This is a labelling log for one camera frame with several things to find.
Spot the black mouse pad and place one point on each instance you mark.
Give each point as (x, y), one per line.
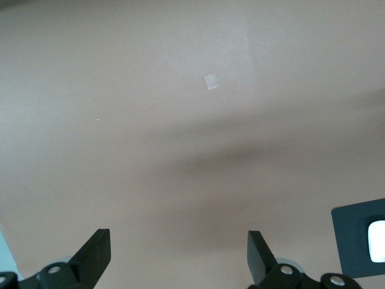
(349, 241)

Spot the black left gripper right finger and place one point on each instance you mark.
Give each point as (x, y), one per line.
(261, 256)

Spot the white computer mouse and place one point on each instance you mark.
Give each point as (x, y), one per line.
(377, 241)

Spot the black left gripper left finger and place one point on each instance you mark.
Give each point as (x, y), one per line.
(90, 256)

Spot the small clear tape patch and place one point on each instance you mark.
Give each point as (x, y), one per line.
(211, 81)

